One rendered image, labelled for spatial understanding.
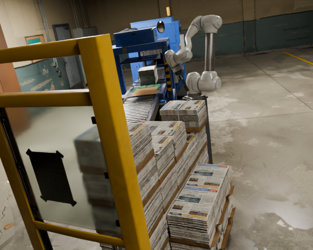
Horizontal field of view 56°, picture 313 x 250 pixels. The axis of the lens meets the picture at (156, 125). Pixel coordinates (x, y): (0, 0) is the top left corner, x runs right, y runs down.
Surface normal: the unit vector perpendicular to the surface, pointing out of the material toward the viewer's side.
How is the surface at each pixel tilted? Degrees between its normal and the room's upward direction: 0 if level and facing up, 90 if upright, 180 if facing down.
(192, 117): 90
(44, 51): 90
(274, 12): 90
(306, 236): 0
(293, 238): 0
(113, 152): 90
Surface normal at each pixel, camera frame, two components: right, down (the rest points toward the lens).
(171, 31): -0.10, 0.36
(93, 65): -0.41, 0.37
